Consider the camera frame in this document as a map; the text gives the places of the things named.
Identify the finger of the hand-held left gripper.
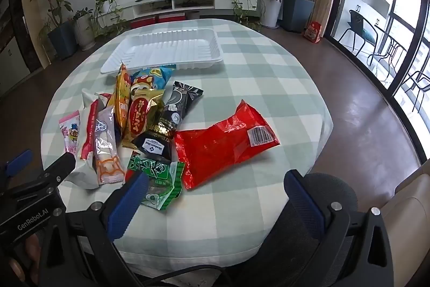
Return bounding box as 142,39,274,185
34,152,77,193
0,149,34,178

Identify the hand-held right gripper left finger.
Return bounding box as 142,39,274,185
40,169,150,287

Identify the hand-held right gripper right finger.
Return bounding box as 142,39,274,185
284,169,395,287

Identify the pink snack packet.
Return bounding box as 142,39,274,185
59,110,83,156

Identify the white and red snack packet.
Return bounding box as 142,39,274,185
69,88,113,190

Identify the green snack packet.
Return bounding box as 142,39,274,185
126,154,186,211

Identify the clear snack packet orange print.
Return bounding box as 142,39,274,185
94,105,124,185

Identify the gold snack packet red label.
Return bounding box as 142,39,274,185
121,77,165,150

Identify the large red snack packet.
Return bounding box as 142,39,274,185
174,99,280,191

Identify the black snack packet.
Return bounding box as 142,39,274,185
132,81,204,163

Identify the light blue snack packet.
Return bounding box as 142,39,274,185
130,65,177,96

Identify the white plastic tray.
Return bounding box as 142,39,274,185
100,28,224,75

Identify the person's left hand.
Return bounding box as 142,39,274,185
7,233,42,284

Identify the dark and white cabinet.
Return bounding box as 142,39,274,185
0,0,44,99

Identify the beige sofa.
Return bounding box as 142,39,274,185
379,157,430,287

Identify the tall plant blue pot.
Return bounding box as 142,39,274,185
27,0,79,61

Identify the small plant ribbed white pot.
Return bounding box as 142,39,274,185
72,8,98,50

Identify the black metal chair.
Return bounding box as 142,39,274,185
400,70,430,113

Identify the black metal balcony table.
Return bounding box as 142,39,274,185
368,25,409,82

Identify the black chair teal cushion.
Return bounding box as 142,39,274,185
338,9,377,55

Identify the red storage box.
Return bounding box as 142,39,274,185
159,13,186,23

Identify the bushy plant tall white pot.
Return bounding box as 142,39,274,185
253,0,284,29

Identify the white television console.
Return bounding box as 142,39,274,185
91,0,261,27

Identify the black cable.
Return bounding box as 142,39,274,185
144,265,236,284

